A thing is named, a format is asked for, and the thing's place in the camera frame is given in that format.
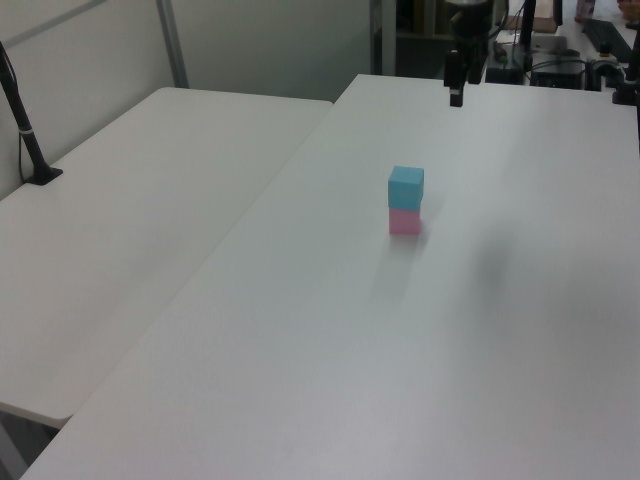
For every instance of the blue cube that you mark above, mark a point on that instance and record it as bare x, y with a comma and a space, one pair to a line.
406, 188

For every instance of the black clamp stand pole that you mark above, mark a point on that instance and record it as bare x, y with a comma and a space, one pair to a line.
629, 75

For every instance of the pink cube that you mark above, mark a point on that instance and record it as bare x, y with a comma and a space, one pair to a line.
404, 221

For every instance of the metal partition post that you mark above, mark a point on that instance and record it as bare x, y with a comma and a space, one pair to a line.
172, 42

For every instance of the black monitor stand pole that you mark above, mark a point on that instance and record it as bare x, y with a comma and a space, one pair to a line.
528, 30

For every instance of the black electronics box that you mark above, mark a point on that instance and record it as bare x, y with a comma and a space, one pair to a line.
557, 75

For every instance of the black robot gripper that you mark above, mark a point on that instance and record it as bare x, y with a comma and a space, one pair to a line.
470, 25

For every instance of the black camera stand pole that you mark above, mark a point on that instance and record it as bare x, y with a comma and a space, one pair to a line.
22, 125

